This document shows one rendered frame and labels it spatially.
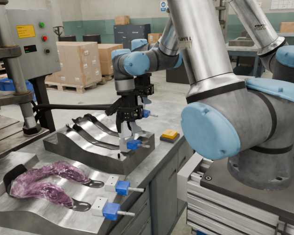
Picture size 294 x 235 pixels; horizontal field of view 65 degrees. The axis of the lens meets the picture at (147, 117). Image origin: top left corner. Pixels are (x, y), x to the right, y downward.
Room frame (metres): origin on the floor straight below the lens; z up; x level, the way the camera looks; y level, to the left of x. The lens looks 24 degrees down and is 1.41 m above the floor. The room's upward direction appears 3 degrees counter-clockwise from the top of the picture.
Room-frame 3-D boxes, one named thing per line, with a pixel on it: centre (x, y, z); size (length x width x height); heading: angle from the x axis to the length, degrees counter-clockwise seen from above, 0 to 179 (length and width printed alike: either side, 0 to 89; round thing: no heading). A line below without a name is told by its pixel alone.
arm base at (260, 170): (0.47, -0.27, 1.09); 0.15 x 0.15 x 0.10
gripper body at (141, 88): (1.12, 0.01, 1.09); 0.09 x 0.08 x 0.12; 58
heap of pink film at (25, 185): (0.66, 0.36, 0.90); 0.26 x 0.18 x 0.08; 75
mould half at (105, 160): (1.00, 0.25, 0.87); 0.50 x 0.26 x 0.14; 58
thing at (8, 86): (4.21, 2.37, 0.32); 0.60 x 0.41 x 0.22; 64
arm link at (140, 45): (1.13, 0.02, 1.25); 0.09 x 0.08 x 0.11; 79
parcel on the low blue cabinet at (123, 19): (8.44, 0.67, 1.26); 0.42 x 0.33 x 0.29; 58
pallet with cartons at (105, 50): (6.03, 1.22, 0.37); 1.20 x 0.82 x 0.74; 66
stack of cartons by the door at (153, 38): (7.78, -0.58, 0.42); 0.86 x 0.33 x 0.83; 58
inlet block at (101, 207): (0.54, 0.11, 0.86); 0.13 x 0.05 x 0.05; 75
